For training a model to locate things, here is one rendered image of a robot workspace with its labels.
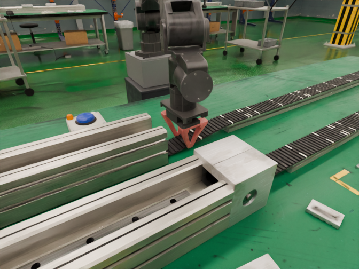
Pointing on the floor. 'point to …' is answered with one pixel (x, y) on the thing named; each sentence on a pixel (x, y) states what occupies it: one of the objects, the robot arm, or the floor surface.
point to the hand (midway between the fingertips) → (184, 139)
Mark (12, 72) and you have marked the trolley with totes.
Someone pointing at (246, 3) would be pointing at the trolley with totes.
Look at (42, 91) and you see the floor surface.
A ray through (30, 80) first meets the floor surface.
